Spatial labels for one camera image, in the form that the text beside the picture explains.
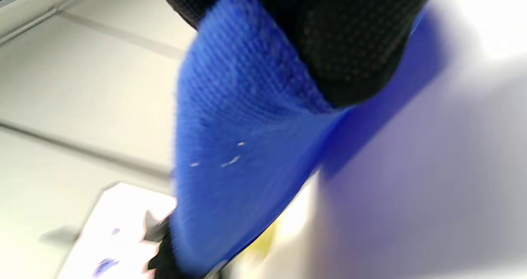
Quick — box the person's left hand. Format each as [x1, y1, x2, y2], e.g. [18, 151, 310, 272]
[147, 223, 187, 279]

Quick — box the person's right hand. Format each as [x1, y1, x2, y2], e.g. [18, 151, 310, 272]
[148, 0, 439, 109]

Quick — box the blue towel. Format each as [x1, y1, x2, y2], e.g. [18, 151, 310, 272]
[171, 0, 449, 277]

